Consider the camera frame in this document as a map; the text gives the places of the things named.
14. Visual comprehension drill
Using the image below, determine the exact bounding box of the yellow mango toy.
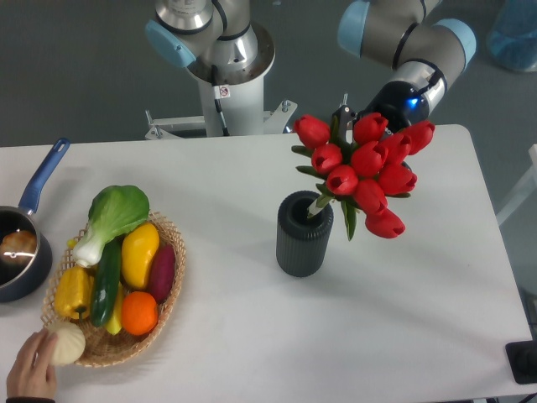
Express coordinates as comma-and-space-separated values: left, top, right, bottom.
121, 222, 160, 290

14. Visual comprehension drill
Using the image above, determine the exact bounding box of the black device at edge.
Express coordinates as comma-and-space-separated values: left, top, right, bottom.
505, 340, 536, 385

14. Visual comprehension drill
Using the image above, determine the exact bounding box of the yellow bell pepper toy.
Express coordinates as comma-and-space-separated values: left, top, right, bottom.
54, 265, 94, 320

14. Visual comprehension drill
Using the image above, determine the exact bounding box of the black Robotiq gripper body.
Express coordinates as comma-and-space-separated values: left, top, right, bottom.
355, 81, 430, 137

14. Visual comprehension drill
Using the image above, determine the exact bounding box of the green bok choy toy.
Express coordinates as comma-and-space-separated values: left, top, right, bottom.
72, 185, 149, 268

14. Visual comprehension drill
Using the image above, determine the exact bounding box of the red tulip bouquet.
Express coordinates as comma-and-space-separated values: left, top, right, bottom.
291, 113, 435, 239

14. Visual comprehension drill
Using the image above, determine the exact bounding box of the blue translucent container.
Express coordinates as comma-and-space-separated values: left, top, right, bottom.
487, 0, 536, 72

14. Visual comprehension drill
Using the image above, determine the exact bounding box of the brown meat patty toy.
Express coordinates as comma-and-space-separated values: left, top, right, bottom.
1, 230, 37, 265

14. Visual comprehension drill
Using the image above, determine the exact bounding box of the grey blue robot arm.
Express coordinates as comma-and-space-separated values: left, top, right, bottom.
145, 1, 476, 139

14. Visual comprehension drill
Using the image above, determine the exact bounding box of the yellow banana toy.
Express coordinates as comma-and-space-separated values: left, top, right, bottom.
105, 282, 124, 335

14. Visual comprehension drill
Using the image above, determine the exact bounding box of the dark grey ribbed vase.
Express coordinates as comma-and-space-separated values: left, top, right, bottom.
276, 191, 334, 277

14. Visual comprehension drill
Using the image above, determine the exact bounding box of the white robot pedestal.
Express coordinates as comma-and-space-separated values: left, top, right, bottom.
145, 21, 298, 139

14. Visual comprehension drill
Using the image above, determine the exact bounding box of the person's bare hand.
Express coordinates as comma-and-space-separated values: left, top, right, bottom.
6, 328, 57, 400

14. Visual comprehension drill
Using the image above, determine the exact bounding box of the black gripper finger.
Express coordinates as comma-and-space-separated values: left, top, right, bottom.
331, 105, 356, 143

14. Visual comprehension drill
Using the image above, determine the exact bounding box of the white frame at right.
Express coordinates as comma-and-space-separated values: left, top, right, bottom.
496, 144, 536, 227

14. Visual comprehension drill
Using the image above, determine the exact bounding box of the woven wicker basket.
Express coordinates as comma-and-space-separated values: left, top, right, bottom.
41, 211, 186, 368

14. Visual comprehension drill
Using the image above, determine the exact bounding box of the white steamed bun toy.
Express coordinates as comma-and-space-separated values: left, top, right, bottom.
46, 322, 86, 366

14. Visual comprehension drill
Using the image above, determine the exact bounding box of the purple sweet potato toy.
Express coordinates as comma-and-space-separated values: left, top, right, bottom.
148, 244, 175, 303

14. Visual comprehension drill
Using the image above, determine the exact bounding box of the orange fruit toy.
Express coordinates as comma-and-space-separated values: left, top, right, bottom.
122, 291, 159, 336

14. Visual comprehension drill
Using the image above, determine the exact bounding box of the dark sleeve forearm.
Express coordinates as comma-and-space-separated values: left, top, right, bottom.
6, 396, 55, 403

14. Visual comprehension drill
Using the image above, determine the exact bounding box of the green cucumber toy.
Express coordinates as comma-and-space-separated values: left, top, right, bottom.
90, 239, 122, 327

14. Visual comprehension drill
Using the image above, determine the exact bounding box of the blue saucepan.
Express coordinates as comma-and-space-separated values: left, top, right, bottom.
1, 138, 70, 303

